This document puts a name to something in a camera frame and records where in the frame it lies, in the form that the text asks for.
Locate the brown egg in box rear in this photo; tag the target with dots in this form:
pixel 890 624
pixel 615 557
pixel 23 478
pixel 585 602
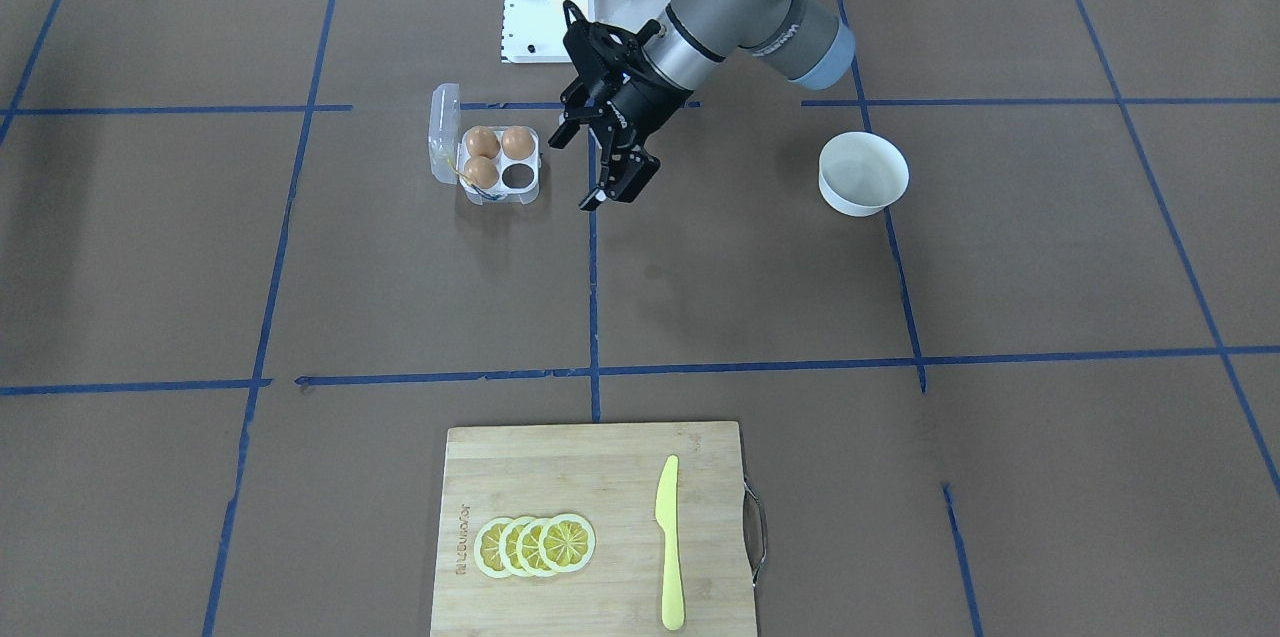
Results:
pixel 481 142

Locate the brown egg from bowl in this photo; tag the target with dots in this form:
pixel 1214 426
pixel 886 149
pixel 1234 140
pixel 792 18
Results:
pixel 518 143

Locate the brown egg in box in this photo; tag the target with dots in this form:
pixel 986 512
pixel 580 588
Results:
pixel 481 172
pixel 481 142

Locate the wooden cutting board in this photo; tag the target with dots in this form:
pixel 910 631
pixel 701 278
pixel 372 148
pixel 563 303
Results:
pixel 627 529

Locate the clear plastic egg box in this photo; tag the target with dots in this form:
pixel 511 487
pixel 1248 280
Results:
pixel 520 180

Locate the white ceramic bowl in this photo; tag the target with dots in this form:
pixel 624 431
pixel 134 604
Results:
pixel 860 174

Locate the brown egg in box front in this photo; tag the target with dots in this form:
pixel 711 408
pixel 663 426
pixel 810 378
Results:
pixel 481 172

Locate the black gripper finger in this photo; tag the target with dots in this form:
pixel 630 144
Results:
pixel 622 176
pixel 580 109

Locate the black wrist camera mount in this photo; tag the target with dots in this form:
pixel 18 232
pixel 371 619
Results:
pixel 605 55

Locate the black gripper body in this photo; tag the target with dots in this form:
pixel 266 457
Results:
pixel 643 104

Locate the yellow plastic knife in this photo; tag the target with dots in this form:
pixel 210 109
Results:
pixel 672 600

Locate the lemon slice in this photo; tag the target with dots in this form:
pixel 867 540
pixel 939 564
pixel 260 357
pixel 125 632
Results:
pixel 569 542
pixel 490 548
pixel 509 542
pixel 528 548

